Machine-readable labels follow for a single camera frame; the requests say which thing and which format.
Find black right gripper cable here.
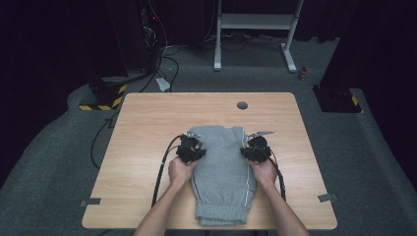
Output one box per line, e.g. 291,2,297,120
267,155,287,202

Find bundle of floor cables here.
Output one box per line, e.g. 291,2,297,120
204,30,287,53

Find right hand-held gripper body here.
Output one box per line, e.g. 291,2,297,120
247,131,275,164

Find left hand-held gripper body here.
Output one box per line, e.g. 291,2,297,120
176,130,205,164

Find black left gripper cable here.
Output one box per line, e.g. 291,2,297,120
150,133,185,208

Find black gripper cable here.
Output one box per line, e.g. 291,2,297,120
267,155,287,202
150,133,185,208

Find black floor cable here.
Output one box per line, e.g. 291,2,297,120
140,54,181,93
89,110,120,170

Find grey tape strip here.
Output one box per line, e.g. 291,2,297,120
80,198,102,207
318,193,339,204

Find white metal stand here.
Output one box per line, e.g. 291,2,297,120
213,0,305,74

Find person's left hand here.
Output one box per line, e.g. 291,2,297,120
167,156,199,190

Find white paper scrap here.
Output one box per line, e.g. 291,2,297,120
155,77,172,92

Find grey shorts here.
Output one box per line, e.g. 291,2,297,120
189,125,258,227

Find black base with yellow stripes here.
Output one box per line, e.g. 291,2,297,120
312,86,364,114
78,76,128,112

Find person's right hand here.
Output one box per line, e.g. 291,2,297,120
249,158,278,189

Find dark equipment rack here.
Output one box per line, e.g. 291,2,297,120
107,0,165,75

